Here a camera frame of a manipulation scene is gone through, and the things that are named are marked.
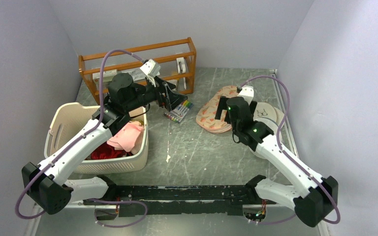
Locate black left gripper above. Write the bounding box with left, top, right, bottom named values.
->
left=125, top=74, right=189, bottom=112

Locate white mesh laundry bag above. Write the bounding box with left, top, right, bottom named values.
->
left=248, top=117, right=279, bottom=160

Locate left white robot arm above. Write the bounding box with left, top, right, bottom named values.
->
left=22, top=73, right=188, bottom=214

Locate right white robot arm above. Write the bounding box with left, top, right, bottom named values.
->
left=215, top=96, right=339, bottom=227

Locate peach patterned laundry bag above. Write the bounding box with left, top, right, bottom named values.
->
left=195, top=86, right=239, bottom=134

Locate cream round laundry bag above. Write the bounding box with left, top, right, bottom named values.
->
left=253, top=102, right=284, bottom=133

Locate cream plastic laundry basket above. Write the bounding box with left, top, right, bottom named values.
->
left=44, top=102, right=149, bottom=175

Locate pack of coloured markers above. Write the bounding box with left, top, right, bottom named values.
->
left=163, top=100, right=193, bottom=123

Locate white upright box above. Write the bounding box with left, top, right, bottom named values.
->
left=176, top=57, right=187, bottom=90

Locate orange wooden shelf rack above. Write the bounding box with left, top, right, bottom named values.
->
left=78, top=37, right=197, bottom=105

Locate pink cloth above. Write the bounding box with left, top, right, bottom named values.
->
left=107, top=121, right=145, bottom=155

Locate white box on shelf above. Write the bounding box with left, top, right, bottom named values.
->
left=92, top=69, right=118, bottom=90

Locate red cloth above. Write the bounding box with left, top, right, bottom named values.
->
left=90, top=143, right=127, bottom=160

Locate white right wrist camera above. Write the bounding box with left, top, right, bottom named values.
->
left=237, top=86, right=254, bottom=104

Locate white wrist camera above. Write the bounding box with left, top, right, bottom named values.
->
left=237, top=86, right=254, bottom=104
left=140, top=59, right=161, bottom=78

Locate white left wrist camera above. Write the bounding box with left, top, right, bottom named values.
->
left=140, top=59, right=161, bottom=78

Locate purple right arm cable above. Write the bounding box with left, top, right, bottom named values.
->
left=239, top=75, right=341, bottom=225

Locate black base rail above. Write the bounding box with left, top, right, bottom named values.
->
left=84, top=185, right=264, bottom=217

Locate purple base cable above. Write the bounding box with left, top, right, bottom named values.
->
left=88, top=199, right=148, bottom=228

